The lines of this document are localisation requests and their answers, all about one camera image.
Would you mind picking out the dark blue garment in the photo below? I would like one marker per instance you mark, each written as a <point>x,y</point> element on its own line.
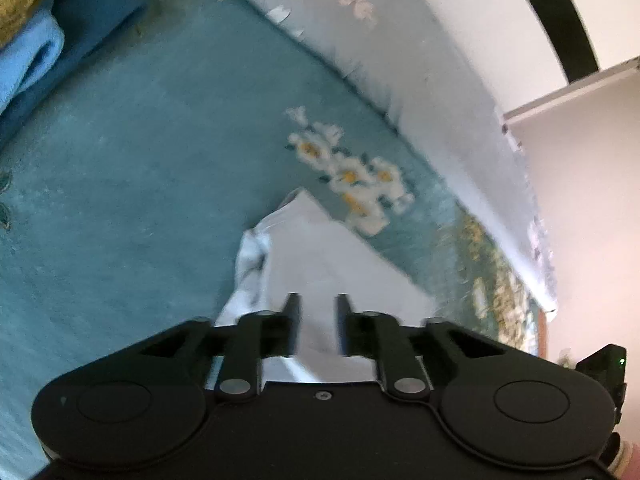
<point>90,15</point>

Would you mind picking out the white printed t-shirt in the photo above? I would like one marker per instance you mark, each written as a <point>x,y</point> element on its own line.
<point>310,250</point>

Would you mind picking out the white glossy wardrobe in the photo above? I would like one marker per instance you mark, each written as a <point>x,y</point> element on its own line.
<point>475,20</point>

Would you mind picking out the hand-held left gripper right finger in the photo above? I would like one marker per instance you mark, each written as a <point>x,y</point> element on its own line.
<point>343,320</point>

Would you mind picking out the person's right forearm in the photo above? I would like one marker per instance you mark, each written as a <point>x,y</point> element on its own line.
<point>631,465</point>

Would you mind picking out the orange wooden bed frame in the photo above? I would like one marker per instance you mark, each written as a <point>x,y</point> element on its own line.
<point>542,332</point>

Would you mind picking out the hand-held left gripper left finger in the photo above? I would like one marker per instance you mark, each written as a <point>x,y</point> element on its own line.
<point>293,320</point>

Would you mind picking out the light blue garment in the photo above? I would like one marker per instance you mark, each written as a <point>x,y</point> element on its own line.
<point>30,55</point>

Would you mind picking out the yellow patterned cloth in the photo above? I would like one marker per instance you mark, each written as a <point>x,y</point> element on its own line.
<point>20,10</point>

